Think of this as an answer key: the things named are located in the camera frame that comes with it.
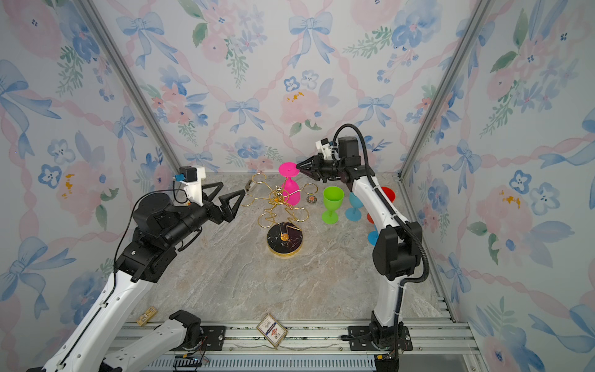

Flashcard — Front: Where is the small framed card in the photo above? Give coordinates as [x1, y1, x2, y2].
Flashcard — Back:
[257, 313, 288, 349]

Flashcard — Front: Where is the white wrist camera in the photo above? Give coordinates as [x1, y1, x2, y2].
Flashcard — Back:
[174, 166, 206, 206]
[315, 138, 340, 161]

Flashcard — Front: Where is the green wine glass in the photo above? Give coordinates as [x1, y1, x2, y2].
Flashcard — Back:
[322, 186, 345, 225]

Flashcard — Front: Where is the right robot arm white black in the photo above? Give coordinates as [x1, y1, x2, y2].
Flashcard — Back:
[297, 136, 423, 359]

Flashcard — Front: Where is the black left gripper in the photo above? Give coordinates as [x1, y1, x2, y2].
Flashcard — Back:
[168, 182, 245, 250]

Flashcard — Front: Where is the aluminium corner post left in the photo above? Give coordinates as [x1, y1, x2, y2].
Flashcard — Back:
[74, 0, 181, 171]

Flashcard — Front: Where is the red wine glass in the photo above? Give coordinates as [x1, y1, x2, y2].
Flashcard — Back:
[367, 186, 396, 224]

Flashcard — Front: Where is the aluminium corner post right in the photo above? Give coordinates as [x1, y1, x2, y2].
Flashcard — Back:
[399, 0, 493, 181]

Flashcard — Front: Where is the light blue wine glass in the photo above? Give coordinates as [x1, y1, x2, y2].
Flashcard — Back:
[345, 193, 364, 222]

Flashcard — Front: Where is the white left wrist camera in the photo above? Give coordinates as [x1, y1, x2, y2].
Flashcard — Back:
[174, 166, 206, 206]

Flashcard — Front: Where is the aluminium corner post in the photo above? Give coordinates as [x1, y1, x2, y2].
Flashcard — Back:
[74, 0, 181, 171]
[399, 0, 493, 181]

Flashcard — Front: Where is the small yellow wooden block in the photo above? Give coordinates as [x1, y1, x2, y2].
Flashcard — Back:
[136, 306, 158, 326]

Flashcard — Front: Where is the cyan wine glass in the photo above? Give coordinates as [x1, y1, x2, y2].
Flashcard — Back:
[367, 230, 379, 246]

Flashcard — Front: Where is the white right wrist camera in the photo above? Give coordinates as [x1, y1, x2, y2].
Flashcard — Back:
[315, 138, 340, 161]

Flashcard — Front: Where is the magenta wine glass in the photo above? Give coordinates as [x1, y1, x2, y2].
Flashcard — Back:
[278, 162, 301, 206]

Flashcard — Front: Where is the gold wire glass rack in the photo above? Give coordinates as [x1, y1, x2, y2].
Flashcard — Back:
[242, 170, 319, 258]

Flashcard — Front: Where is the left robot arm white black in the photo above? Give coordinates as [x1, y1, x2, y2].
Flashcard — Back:
[40, 182, 246, 371]

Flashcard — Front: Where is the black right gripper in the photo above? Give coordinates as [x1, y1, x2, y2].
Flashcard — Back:
[297, 154, 346, 183]

